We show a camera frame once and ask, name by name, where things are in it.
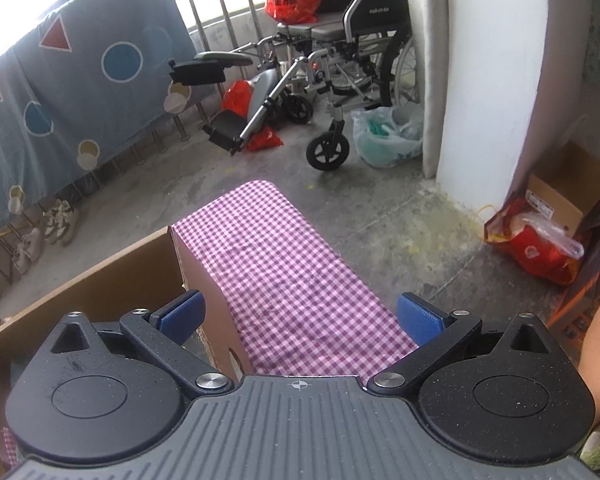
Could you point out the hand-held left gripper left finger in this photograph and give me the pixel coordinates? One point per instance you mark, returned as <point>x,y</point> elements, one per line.
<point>182,312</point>

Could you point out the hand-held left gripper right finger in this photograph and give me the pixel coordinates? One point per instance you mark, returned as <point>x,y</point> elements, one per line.
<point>420,317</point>

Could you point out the large cardboard box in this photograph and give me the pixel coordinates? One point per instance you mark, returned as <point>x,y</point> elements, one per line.
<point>105,280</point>

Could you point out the pink checkered tablecloth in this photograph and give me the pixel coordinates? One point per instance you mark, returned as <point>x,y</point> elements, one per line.
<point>290,270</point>

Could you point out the red printed shopping bag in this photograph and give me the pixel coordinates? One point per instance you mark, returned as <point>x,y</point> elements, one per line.
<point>535,255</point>

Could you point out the green white sneaker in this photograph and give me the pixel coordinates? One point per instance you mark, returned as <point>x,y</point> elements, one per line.
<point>52,222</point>
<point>69,225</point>

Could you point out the white plastic bag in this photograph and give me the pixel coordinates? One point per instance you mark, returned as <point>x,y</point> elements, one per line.
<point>385,147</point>

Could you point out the wheelchair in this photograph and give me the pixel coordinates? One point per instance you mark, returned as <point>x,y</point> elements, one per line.
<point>328,152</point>

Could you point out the small red plastic bag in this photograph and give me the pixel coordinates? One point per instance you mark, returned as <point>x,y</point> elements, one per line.
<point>237,97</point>
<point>262,140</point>

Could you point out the small cardboard box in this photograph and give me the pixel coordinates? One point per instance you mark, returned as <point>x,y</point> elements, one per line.
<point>565,190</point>

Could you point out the grey-blue blanket with circles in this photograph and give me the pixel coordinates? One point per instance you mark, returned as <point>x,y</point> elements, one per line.
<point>80,110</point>

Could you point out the white curtain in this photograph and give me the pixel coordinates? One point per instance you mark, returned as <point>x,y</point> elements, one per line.
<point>425,60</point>

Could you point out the metal window railing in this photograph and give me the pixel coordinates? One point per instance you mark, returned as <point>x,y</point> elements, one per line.
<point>223,7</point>

